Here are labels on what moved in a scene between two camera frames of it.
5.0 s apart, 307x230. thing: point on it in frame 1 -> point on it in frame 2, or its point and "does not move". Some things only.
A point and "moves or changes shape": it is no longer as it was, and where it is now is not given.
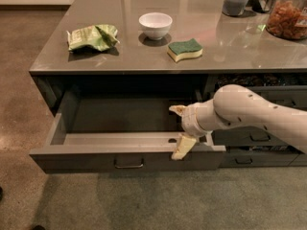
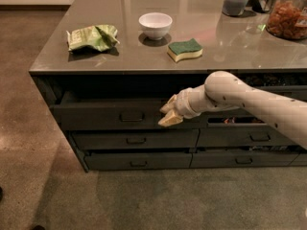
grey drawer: x=124 y=132 moves or changes shape
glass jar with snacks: x=287 y=17 does not move
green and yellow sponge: x=179 y=50 does not move
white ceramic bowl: x=155 y=25 does not move
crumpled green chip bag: x=102 y=36 does not move
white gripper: x=190 y=120 -> x=183 y=103
